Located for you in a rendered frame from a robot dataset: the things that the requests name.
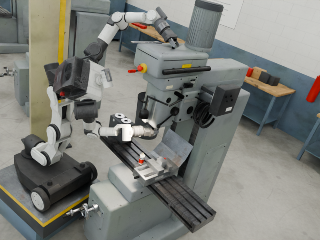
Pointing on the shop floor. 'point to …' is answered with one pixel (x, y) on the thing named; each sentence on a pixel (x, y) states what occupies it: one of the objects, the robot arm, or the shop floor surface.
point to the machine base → (162, 231)
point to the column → (207, 146)
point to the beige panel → (45, 56)
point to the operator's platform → (5, 177)
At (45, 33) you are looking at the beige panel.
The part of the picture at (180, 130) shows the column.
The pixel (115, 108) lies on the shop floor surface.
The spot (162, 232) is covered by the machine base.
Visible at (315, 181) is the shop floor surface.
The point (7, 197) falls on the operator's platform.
